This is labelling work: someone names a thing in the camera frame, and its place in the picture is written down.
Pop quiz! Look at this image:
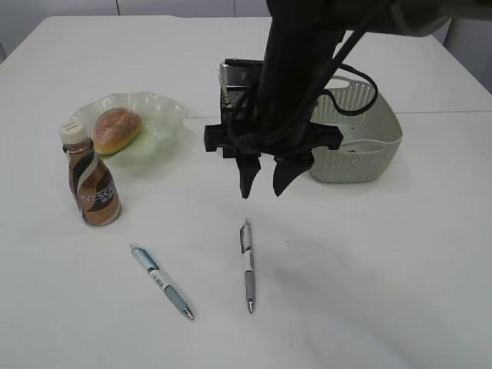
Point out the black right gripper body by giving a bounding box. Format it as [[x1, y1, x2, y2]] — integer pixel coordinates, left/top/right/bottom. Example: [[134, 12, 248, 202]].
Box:
[[204, 78, 343, 158]]

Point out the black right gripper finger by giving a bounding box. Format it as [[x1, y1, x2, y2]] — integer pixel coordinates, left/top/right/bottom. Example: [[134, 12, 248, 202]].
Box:
[[273, 152, 314, 197], [235, 152, 261, 199]]

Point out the olive green ballpoint pen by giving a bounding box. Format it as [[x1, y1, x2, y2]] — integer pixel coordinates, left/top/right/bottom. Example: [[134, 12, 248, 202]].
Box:
[[218, 75, 231, 108]]

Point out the sugared bread roll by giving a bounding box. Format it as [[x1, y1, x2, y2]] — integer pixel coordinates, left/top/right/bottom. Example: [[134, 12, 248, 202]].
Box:
[[92, 108, 143, 155]]

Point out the blue grey ballpoint pen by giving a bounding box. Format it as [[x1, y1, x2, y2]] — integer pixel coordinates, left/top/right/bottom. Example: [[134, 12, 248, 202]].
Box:
[[129, 243, 195, 321]]

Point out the brown Nescafe coffee bottle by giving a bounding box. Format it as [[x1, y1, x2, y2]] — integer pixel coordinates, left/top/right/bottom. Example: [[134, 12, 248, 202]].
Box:
[[58, 121, 121, 227]]

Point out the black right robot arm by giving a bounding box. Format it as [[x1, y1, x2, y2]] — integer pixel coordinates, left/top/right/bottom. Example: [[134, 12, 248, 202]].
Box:
[[204, 1, 491, 198]]

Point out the black mesh pen holder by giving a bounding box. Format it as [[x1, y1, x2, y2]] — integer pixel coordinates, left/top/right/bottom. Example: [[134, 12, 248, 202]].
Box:
[[207, 87, 261, 160]]

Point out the green plastic woven basket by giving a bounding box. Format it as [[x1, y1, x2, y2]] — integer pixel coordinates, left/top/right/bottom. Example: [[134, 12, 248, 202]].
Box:
[[310, 76, 403, 184]]

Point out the green wavy glass plate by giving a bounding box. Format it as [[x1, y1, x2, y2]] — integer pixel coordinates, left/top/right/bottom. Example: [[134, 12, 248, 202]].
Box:
[[68, 91, 187, 168]]

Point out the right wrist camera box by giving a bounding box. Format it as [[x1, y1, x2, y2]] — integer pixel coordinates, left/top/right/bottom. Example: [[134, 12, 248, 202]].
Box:
[[219, 58, 263, 87]]

